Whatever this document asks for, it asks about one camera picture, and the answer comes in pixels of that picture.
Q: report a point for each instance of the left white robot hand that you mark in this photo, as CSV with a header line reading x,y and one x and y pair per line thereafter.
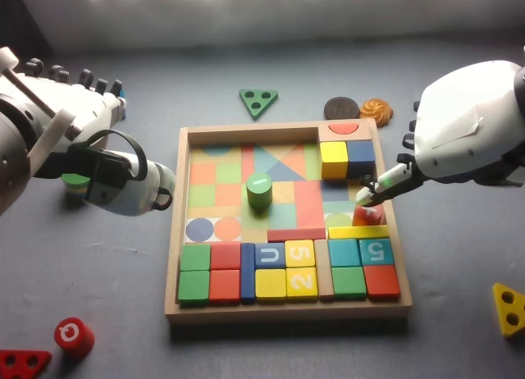
x,y
90,104

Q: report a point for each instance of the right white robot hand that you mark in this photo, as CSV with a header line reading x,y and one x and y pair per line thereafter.
x,y
463,124

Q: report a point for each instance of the red cylinder with plus sign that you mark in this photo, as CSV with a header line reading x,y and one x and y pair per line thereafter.
x,y
367,219

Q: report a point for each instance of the green cylinder with minus sign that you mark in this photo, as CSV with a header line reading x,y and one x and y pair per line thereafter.
x,y
259,188

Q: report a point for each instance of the wooden block tray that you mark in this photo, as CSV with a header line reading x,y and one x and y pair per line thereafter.
x,y
287,313

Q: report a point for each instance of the blue triangle with holes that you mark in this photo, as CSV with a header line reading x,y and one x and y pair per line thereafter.
x,y
124,115

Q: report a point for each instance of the stack of coloured rings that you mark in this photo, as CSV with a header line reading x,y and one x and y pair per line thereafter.
x,y
73,179

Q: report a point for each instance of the golden swirl cookie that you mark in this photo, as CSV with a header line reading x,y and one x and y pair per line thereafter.
x,y
376,112

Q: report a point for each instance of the plain blue cube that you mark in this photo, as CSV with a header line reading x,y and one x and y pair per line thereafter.
x,y
361,157

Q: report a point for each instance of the round chocolate biscuit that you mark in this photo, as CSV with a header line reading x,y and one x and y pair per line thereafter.
x,y
341,108

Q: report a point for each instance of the plain yellow cube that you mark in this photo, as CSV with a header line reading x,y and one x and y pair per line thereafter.
x,y
334,159

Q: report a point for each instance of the green triangle with holes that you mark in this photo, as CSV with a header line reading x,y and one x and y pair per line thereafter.
x,y
257,102

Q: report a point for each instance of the grey table cloth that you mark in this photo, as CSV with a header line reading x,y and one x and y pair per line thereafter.
x,y
102,272

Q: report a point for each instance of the yellow triangle with holes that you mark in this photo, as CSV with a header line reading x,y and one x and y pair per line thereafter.
x,y
510,309

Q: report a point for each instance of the white cloth backdrop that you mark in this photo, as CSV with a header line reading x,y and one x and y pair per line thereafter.
x,y
262,14

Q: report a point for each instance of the red cylinder with letter Q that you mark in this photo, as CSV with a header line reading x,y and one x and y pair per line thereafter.
x,y
74,336

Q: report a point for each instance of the red triangle with holes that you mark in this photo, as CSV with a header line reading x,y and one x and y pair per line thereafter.
x,y
24,362

